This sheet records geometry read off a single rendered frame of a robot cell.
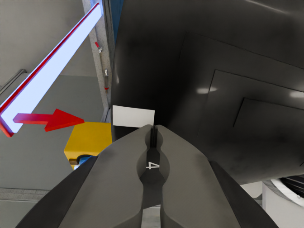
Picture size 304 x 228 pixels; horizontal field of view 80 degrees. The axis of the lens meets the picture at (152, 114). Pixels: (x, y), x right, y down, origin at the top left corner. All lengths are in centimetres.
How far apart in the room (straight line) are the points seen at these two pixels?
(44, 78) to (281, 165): 25
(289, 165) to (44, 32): 154
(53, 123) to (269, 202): 41
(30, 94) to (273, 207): 45
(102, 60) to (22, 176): 73
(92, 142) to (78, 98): 94
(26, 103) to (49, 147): 92
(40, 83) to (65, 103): 112
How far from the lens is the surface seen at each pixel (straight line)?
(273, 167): 21
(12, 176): 110
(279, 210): 48
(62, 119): 17
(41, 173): 105
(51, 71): 24
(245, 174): 21
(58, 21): 150
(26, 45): 170
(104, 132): 44
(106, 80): 52
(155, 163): 17
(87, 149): 42
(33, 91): 21
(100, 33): 47
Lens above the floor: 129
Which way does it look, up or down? 46 degrees down
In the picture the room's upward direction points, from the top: 178 degrees counter-clockwise
